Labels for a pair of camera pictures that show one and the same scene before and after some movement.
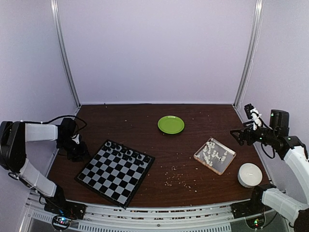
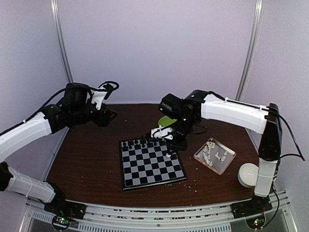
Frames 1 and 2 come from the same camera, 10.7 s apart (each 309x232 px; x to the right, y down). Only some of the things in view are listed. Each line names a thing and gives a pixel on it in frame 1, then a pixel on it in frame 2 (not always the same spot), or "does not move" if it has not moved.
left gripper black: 83,152 to 104,119
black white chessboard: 116,172 to 144,163
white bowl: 249,175 does not move
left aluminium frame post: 54,5 does not move
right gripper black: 243,131 to 176,146
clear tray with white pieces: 214,155 does not move
